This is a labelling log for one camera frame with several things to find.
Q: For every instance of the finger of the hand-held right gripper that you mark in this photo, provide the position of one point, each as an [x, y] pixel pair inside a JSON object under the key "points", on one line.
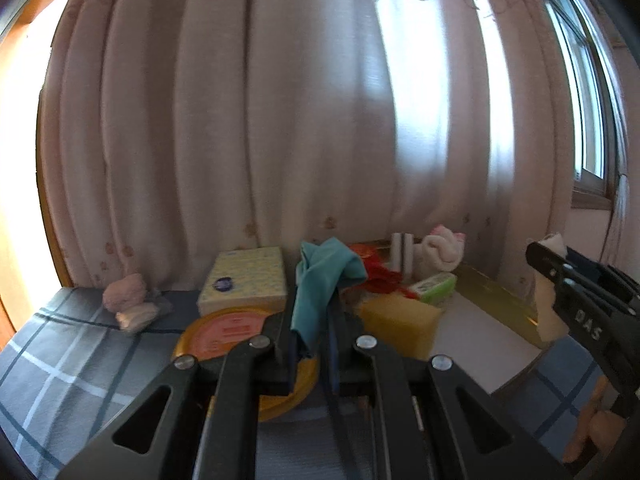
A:
{"points": [[610, 285], [585, 320]]}

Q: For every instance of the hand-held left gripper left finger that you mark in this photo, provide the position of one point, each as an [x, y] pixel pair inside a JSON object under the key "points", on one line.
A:
{"points": [[280, 360]]}

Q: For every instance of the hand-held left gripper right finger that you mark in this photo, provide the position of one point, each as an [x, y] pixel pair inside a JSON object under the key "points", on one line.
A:
{"points": [[345, 360]]}

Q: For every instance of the white soft cloth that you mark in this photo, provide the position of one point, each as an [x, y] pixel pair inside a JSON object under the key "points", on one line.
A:
{"points": [[550, 320]]}

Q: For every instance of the yellow sponge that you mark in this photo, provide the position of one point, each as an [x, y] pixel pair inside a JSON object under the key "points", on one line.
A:
{"points": [[400, 325]]}

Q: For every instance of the teal cloth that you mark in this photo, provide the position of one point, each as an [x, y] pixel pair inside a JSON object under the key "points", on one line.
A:
{"points": [[320, 290]]}

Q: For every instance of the red cloth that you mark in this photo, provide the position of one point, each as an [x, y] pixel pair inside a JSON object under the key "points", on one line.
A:
{"points": [[382, 275]]}

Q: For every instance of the pink white plush toy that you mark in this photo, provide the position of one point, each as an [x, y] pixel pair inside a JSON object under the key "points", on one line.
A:
{"points": [[440, 255]]}

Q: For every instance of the person's right hand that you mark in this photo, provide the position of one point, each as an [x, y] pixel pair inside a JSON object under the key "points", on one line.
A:
{"points": [[605, 425]]}

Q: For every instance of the round yellow lidded container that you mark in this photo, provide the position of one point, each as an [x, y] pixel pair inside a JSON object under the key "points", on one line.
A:
{"points": [[220, 332]]}

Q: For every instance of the yellow tissue box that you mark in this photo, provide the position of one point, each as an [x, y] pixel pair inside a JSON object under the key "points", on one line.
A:
{"points": [[250, 285]]}

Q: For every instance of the green tissue packet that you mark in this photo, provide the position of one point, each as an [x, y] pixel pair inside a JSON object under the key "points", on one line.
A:
{"points": [[435, 287]]}

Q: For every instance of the white cylinder bottles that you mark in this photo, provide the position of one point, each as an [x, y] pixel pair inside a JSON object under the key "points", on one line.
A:
{"points": [[396, 252]]}

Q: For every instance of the small grey cloth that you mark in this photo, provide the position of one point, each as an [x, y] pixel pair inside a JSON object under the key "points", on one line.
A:
{"points": [[161, 304]]}

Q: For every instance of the beige rolled cloth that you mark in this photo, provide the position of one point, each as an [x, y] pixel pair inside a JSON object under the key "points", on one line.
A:
{"points": [[135, 317]]}

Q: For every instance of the pale pink plush cloth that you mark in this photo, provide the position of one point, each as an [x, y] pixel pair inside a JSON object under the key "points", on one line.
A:
{"points": [[125, 292]]}

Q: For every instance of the blue plaid blanket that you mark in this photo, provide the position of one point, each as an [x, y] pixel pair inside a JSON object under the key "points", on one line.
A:
{"points": [[75, 360]]}

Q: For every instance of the floral cream curtain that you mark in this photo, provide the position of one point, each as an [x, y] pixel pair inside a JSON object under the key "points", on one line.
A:
{"points": [[250, 110]]}

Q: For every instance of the window with white frame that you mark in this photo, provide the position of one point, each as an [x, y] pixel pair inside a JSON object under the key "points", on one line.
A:
{"points": [[590, 110]]}

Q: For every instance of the wooden frame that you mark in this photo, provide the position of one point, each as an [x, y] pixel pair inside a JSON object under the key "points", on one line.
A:
{"points": [[52, 240]]}

